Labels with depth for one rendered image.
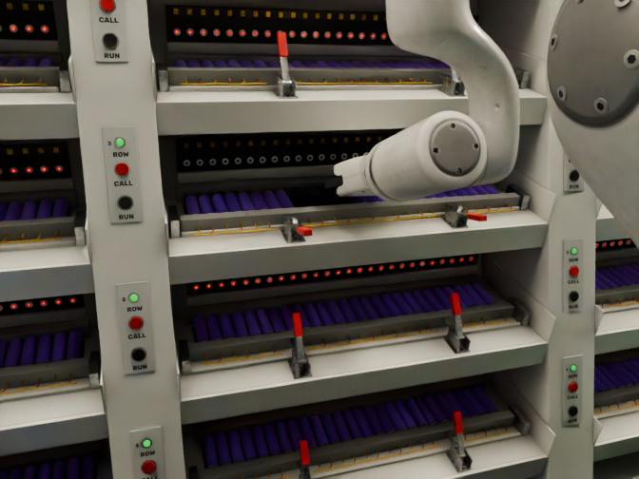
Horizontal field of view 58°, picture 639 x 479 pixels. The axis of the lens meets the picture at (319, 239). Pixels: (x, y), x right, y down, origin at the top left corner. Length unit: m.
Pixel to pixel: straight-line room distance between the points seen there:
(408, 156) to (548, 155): 0.42
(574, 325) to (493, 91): 0.52
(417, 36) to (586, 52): 0.38
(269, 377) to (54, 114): 0.46
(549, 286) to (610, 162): 0.75
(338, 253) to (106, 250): 0.32
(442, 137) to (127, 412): 0.54
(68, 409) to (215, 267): 0.27
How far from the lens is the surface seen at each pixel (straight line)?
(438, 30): 0.64
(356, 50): 1.04
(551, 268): 1.03
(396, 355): 0.94
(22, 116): 0.81
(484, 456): 1.09
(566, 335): 1.07
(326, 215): 0.88
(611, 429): 1.24
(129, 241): 0.79
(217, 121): 0.81
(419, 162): 0.61
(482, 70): 0.68
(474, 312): 1.03
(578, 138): 0.29
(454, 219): 0.92
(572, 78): 0.28
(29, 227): 0.86
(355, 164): 0.77
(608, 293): 1.20
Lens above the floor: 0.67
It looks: 7 degrees down
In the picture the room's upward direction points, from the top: 3 degrees counter-clockwise
